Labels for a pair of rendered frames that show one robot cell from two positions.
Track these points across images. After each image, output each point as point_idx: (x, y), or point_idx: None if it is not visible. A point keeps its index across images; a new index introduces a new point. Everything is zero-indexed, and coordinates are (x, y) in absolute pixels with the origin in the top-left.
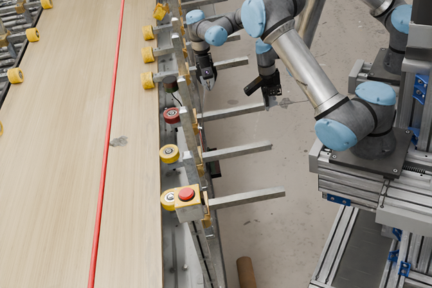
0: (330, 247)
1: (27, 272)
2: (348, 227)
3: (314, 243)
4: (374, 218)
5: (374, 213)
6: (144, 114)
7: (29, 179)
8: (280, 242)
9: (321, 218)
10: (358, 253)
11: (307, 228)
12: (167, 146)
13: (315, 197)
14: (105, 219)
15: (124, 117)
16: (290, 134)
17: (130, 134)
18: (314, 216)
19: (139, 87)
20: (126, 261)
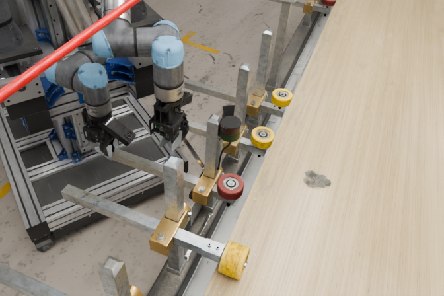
0: (138, 177)
1: (415, 100)
2: (110, 182)
3: (127, 233)
4: (81, 180)
5: (76, 183)
6: (267, 208)
7: (439, 189)
8: (152, 252)
9: (96, 250)
10: (124, 166)
11: (117, 250)
12: (261, 139)
13: (73, 278)
14: (345, 106)
15: (298, 219)
16: None
17: (298, 184)
18: (100, 257)
19: (250, 279)
20: (332, 74)
